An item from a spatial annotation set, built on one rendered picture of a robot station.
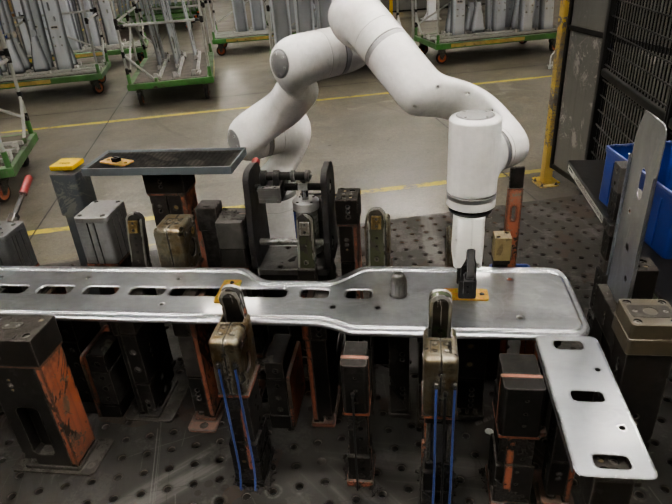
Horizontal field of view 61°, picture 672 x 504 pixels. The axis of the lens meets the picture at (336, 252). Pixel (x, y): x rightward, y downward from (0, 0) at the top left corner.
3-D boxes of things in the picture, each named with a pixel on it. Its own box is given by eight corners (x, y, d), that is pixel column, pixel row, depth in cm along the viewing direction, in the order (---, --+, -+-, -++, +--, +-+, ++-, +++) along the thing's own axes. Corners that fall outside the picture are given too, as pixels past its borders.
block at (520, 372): (483, 513, 102) (494, 392, 88) (477, 462, 111) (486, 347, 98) (539, 516, 100) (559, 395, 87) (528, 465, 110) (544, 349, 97)
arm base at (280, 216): (246, 241, 180) (237, 187, 171) (304, 228, 185) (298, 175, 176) (259, 270, 165) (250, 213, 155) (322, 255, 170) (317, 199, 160)
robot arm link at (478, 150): (473, 176, 104) (436, 189, 100) (477, 103, 98) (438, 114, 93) (510, 188, 98) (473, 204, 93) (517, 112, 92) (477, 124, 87)
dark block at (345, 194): (344, 355, 142) (334, 199, 122) (347, 338, 148) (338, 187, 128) (364, 356, 142) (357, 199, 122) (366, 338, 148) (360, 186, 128)
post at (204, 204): (221, 349, 148) (193, 207, 128) (227, 337, 152) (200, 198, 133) (240, 350, 147) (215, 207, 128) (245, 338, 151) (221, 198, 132)
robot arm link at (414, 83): (422, 58, 114) (517, 173, 104) (358, 72, 106) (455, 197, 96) (442, 20, 106) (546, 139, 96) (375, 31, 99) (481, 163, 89)
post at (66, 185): (93, 321, 162) (46, 175, 141) (105, 306, 169) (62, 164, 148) (118, 322, 161) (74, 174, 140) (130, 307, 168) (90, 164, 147)
